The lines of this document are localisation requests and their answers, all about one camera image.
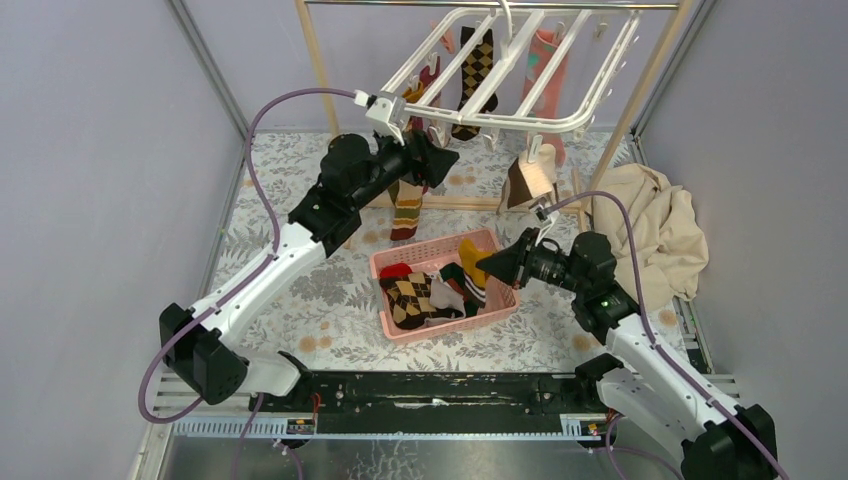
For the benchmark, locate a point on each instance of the dark green sock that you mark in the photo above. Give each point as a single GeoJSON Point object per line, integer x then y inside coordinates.
{"type": "Point", "coordinates": [453, 275]}

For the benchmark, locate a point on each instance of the grey sock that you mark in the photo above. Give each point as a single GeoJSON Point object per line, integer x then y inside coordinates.
{"type": "Point", "coordinates": [443, 304]}

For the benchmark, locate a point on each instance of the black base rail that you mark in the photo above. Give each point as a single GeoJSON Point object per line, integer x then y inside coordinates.
{"type": "Point", "coordinates": [446, 404]}

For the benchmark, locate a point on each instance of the pink plastic basket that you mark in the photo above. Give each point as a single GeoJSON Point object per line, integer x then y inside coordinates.
{"type": "Point", "coordinates": [428, 256]}

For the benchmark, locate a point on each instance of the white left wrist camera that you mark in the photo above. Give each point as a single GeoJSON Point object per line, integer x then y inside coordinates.
{"type": "Point", "coordinates": [386, 114]}

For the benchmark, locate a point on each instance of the white plastic clip hanger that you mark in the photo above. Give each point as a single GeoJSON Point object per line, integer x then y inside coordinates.
{"type": "Point", "coordinates": [522, 22]}

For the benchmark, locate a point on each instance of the cream sock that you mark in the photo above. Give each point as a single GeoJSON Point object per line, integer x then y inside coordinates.
{"type": "Point", "coordinates": [527, 181]}

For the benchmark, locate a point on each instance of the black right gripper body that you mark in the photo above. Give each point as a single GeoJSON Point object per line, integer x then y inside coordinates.
{"type": "Point", "coordinates": [547, 265]}

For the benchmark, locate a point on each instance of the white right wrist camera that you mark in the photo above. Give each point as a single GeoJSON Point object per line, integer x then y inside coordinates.
{"type": "Point", "coordinates": [548, 218]}

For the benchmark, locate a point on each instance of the red patterned sock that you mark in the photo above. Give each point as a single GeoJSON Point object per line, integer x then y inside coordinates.
{"type": "Point", "coordinates": [394, 271]}

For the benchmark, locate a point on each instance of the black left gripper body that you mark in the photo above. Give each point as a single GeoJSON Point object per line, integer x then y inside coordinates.
{"type": "Point", "coordinates": [389, 163]}

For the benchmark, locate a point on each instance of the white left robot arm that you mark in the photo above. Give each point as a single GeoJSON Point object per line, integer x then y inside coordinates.
{"type": "Point", "coordinates": [201, 342]}

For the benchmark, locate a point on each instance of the beige crumpled cloth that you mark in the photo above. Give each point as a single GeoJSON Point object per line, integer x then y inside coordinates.
{"type": "Point", "coordinates": [671, 248]}

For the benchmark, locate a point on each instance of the brown argyle sock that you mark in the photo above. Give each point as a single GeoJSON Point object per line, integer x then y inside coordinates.
{"type": "Point", "coordinates": [474, 70]}
{"type": "Point", "coordinates": [409, 299]}

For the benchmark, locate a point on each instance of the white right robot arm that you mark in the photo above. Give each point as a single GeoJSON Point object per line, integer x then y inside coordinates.
{"type": "Point", "coordinates": [640, 376]}

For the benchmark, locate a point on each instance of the mustard yellow striped sock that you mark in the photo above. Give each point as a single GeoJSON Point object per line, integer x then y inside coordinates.
{"type": "Point", "coordinates": [475, 279]}

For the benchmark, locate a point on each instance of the maroon hanging sock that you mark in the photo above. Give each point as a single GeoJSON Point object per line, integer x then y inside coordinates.
{"type": "Point", "coordinates": [420, 85]}

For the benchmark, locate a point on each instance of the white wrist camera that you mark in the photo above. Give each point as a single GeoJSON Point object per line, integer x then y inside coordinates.
{"type": "Point", "coordinates": [548, 218]}
{"type": "Point", "coordinates": [386, 114]}

